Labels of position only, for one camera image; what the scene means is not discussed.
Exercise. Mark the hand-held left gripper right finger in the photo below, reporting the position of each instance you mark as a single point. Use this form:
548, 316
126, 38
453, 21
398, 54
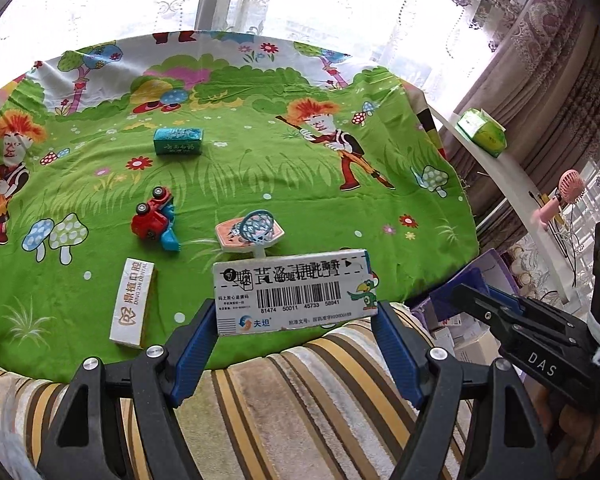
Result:
400, 355

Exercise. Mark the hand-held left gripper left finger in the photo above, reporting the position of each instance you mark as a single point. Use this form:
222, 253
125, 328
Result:
192, 355

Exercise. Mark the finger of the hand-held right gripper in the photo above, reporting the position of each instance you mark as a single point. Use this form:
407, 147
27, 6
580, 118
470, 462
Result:
485, 305

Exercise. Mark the white barcode medicine box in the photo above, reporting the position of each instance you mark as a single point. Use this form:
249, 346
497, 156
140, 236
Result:
290, 295

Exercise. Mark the person's right hand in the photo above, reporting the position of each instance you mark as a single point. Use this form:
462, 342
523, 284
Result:
580, 440

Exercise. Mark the purple box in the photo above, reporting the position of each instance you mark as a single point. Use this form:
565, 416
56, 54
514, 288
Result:
495, 265

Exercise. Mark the long white orange box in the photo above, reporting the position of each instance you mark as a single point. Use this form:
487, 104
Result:
132, 305

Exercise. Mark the white windowsill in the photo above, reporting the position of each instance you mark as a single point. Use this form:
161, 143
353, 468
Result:
525, 200

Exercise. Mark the striped beige towel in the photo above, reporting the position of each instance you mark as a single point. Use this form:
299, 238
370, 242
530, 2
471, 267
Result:
300, 410

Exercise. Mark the toy basketball hoop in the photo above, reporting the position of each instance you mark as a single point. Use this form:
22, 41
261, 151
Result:
230, 235

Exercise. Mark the red toy truck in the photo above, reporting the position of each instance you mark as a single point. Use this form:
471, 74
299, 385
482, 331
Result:
150, 220

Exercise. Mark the pink handheld fan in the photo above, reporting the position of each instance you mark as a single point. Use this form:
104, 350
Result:
572, 182

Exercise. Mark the green tissue pack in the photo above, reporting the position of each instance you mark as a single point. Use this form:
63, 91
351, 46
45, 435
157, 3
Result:
480, 132

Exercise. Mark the green cartoon printed bedsheet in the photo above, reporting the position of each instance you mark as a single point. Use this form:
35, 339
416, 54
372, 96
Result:
280, 170

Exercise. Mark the small teal box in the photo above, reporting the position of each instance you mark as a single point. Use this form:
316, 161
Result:
177, 142

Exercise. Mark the brown curtain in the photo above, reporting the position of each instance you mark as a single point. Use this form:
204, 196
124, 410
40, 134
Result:
555, 85

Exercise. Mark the white lace curtain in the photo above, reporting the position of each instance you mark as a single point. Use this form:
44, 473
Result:
130, 0

